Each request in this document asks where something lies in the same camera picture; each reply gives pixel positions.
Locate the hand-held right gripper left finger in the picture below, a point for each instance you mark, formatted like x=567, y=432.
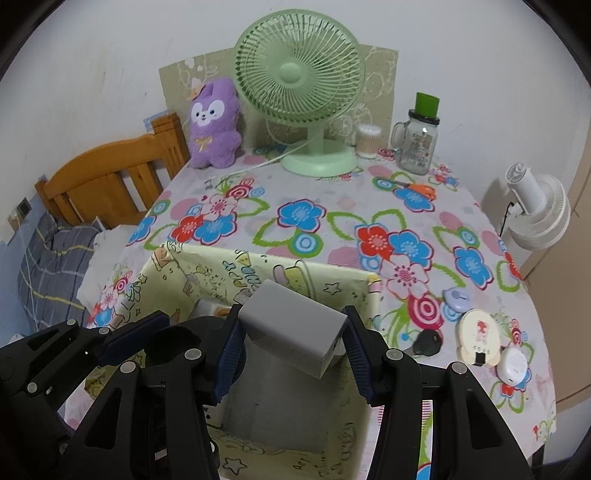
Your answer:
x=226, y=360

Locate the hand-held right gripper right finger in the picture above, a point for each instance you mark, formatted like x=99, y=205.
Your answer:
x=360, y=360

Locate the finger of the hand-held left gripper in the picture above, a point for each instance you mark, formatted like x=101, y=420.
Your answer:
x=134, y=334
x=198, y=330

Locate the yellow cartoon storage box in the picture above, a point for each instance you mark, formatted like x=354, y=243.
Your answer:
x=207, y=272

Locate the black plastic key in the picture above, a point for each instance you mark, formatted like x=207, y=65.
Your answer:
x=427, y=344

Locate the white charger block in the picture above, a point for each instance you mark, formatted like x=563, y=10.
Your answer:
x=286, y=323

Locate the small purple round gadget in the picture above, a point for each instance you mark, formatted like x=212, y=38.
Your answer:
x=456, y=301

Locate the cream round compact case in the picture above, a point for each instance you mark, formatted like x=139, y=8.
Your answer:
x=478, y=334

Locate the white round case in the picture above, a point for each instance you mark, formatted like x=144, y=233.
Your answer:
x=513, y=365

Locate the white cardboard box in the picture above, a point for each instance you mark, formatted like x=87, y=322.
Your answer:
x=286, y=410

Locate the blue plaid bedding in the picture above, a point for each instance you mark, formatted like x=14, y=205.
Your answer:
x=55, y=258

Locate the purple plush toy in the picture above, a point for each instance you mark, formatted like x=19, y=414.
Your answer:
x=214, y=134

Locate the cotton swab container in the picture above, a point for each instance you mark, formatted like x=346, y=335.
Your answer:
x=368, y=143

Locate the glass jar with green lid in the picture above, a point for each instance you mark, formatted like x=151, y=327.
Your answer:
x=418, y=143

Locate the white standing fan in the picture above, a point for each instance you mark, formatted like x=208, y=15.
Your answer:
x=545, y=212

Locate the beige cartoon print board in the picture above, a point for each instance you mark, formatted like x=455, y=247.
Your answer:
x=381, y=92

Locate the green desk fan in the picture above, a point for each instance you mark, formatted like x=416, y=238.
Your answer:
x=295, y=74

